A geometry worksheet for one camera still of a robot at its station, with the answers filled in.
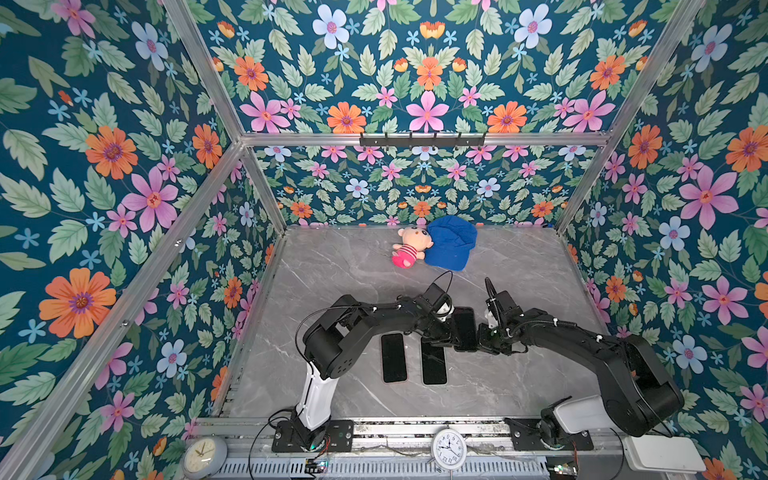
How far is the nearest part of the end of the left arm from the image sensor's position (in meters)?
0.80

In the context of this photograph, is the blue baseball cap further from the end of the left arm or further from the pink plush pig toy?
the end of the left arm

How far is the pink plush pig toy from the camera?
1.06 meters

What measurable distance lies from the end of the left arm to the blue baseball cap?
304 millimetres

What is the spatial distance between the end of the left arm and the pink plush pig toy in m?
0.28

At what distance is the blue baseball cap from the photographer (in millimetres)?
1098

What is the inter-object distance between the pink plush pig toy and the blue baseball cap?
0.02 metres
